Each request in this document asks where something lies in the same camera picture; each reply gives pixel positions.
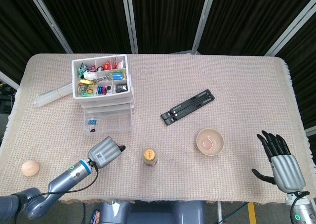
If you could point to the beige bowl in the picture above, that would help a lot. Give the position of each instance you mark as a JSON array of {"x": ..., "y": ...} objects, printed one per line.
[{"x": 216, "y": 135}]

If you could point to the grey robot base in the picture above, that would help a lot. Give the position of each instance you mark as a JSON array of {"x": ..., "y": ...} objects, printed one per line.
[{"x": 153, "y": 214}]

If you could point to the pink small trinket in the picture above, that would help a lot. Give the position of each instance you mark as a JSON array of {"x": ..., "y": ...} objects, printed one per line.
[{"x": 92, "y": 68}]

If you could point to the white crumpled wrapper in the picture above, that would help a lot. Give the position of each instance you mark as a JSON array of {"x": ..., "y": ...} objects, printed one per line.
[{"x": 89, "y": 75}]

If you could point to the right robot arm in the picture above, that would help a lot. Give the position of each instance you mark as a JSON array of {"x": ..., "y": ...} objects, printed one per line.
[{"x": 306, "y": 210}]

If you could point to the Costa coffee bottle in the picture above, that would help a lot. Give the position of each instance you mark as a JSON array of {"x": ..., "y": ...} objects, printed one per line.
[{"x": 150, "y": 157}]

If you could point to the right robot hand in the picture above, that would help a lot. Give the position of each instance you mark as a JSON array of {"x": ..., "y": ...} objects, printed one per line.
[{"x": 287, "y": 172}]

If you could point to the clear plastic drawer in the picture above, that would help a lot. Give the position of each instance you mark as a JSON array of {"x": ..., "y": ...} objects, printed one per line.
[
  {"x": 106, "y": 101},
  {"x": 111, "y": 131}
]

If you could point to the black and red trinket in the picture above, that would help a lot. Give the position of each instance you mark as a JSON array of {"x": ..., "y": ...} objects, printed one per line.
[{"x": 92, "y": 130}]

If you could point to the yellow block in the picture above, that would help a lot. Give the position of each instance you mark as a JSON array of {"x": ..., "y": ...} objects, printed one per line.
[{"x": 85, "y": 81}]

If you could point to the stack of coloured discs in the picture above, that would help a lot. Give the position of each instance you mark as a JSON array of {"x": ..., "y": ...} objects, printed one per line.
[{"x": 100, "y": 90}]

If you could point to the green foil candy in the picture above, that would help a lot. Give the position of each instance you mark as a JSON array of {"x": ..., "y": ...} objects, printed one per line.
[{"x": 82, "y": 69}]

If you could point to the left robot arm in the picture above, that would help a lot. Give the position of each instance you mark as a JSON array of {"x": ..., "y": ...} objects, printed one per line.
[{"x": 71, "y": 175}]

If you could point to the red and white packet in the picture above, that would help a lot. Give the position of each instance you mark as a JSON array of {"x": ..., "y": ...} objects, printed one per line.
[{"x": 118, "y": 63}]

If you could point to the colourful candy bag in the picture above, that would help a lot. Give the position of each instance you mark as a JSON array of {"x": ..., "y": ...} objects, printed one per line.
[{"x": 86, "y": 89}]

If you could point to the brown egg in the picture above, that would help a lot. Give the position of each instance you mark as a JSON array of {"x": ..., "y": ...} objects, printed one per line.
[{"x": 30, "y": 168}]

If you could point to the blue clip pack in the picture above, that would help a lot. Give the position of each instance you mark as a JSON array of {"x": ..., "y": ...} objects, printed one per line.
[{"x": 92, "y": 122}]

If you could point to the grey metal table leg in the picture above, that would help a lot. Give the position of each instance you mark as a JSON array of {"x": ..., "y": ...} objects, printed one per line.
[{"x": 219, "y": 211}]

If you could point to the grey metal screen post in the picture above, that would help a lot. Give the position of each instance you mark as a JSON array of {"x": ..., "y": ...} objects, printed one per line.
[
  {"x": 203, "y": 18},
  {"x": 291, "y": 28},
  {"x": 49, "y": 20},
  {"x": 311, "y": 131},
  {"x": 129, "y": 18},
  {"x": 8, "y": 80}
]

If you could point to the white drawer organizer box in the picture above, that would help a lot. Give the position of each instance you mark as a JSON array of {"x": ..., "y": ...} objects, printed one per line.
[{"x": 101, "y": 96}]

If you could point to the blue snack packet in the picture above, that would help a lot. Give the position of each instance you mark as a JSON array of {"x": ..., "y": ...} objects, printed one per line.
[{"x": 117, "y": 75}]

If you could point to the clear plastic bottle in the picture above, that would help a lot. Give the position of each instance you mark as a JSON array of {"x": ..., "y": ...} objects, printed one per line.
[{"x": 49, "y": 96}]

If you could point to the black folding laptop stand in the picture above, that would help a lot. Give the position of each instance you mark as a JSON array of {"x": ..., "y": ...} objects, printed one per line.
[{"x": 187, "y": 107}]

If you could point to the red orange trinket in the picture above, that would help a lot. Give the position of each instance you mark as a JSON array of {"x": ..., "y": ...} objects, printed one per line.
[{"x": 107, "y": 65}]

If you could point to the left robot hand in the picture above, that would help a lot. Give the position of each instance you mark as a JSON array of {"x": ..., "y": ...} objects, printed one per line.
[{"x": 105, "y": 152}]

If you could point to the beige woven tablecloth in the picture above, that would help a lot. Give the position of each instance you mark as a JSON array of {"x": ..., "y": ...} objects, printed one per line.
[{"x": 172, "y": 179}]

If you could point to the colourful printed package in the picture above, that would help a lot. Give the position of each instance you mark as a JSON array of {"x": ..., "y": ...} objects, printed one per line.
[{"x": 96, "y": 216}]

